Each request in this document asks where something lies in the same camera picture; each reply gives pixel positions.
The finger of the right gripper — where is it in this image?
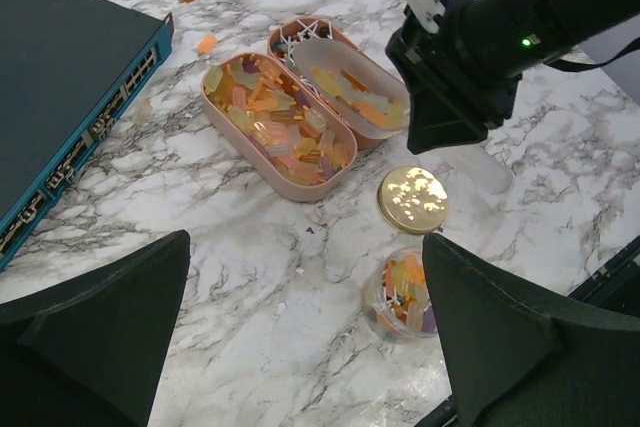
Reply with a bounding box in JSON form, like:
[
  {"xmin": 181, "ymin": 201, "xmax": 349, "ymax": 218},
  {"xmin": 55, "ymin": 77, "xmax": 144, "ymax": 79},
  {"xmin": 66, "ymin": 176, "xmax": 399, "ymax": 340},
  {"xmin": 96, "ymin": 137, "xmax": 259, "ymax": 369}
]
[{"xmin": 399, "ymin": 64, "xmax": 488, "ymax": 154}]

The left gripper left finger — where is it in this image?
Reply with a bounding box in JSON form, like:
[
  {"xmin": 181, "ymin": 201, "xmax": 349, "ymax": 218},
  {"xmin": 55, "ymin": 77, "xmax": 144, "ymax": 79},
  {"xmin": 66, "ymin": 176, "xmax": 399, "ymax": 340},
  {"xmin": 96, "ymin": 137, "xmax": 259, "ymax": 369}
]
[{"xmin": 1, "ymin": 230, "xmax": 190, "ymax": 426}]

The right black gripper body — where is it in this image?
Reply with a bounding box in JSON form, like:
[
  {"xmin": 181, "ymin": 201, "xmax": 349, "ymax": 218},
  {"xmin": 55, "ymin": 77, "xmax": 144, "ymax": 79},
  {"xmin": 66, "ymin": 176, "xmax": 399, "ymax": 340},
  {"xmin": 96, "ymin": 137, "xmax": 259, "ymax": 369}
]
[{"xmin": 387, "ymin": 0, "xmax": 595, "ymax": 130}]

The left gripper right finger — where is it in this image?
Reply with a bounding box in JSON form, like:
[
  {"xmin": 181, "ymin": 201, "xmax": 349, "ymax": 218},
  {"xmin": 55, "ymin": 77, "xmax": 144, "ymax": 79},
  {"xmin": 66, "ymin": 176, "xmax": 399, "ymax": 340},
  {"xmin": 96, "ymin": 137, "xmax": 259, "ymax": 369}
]
[{"xmin": 421, "ymin": 232, "xmax": 640, "ymax": 427}]

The clear plastic scoop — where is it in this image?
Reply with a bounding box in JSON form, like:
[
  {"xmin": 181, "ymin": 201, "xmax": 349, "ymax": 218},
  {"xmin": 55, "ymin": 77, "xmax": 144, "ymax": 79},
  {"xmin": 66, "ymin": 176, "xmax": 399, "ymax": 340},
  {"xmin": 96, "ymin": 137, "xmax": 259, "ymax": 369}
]
[{"xmin": 290, "ymin": 38, "xmax": 513, "ymax": 195}]

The clear plastic jar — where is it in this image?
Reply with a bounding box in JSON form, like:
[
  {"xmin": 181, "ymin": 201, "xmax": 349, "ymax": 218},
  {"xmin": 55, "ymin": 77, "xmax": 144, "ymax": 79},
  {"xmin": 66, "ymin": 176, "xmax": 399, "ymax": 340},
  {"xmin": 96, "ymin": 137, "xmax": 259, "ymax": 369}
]
[{"xmin": 363, "ymin": 247, "xmax": 438, "ymax": 344}]

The pink tray of popsicle candies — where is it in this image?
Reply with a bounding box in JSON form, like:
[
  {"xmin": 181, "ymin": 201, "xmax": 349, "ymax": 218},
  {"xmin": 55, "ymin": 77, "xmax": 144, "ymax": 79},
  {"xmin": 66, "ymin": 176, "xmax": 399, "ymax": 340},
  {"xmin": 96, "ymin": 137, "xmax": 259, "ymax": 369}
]
[{"xmin": 201, "ymin": 54, "xmax": 357, "ymax": 202}]

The pink tray of lollipops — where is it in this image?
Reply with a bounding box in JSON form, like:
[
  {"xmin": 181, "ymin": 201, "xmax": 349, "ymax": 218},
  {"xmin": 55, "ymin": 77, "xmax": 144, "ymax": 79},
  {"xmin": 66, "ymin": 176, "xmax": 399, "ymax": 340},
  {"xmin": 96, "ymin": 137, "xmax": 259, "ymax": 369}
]
[{"xmin": 266, "ymin": 16, "xmax": 391, "ymax": 151}]

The gold jar lid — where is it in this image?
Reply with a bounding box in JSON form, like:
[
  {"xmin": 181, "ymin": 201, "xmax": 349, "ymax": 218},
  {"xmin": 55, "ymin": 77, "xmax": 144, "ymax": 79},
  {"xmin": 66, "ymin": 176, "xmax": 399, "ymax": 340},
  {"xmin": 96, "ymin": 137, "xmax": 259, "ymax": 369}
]
[{"xmin": 377, "ymin": 166, "xmax": 449, "ymax": 235}]

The spilled clear popsicle candy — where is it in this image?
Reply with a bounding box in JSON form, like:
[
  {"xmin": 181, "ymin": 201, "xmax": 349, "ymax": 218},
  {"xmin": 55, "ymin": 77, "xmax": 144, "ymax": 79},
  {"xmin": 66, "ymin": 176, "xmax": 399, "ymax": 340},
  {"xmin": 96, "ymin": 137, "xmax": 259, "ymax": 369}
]
[{"xmin": 132, "ymin": 99, "xmax": 152, "ymax": 127}]

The dark blue network switch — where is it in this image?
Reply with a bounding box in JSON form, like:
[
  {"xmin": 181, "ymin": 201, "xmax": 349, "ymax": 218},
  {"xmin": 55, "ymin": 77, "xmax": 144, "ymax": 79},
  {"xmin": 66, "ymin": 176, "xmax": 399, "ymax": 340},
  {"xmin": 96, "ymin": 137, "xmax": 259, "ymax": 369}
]
[{"xmin": 1, "ymin": 0, "xmax": 174, "ymax": 266}]

